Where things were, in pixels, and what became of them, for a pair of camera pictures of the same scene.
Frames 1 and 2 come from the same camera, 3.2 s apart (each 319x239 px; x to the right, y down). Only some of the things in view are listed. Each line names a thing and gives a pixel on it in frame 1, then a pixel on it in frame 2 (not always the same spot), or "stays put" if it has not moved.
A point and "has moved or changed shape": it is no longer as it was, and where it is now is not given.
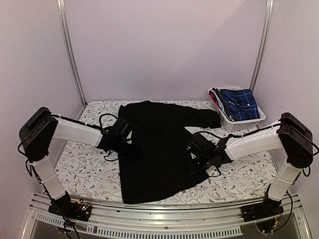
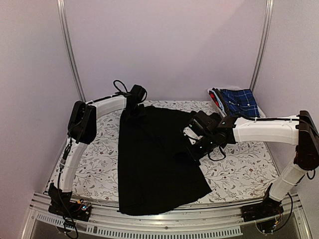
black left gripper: [135, 152] to [129, 117]
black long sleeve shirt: [164, 130] has moved or changed shape
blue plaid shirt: [240, 104] stays put
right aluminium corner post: [266, 35] stays put
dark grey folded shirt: [218, 90] stays put
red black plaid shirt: [214, 98] stays put
